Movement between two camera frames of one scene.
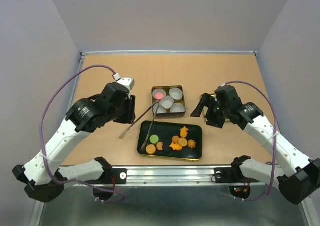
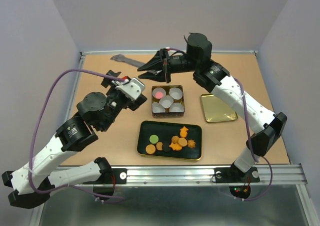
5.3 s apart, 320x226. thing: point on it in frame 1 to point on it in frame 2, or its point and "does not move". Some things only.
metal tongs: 125,131 to 121,58
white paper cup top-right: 176,92 does not move
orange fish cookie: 176,146 does not move
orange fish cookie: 184,132 does not move
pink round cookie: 159,95 does not move
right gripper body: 217,113 to 176,63
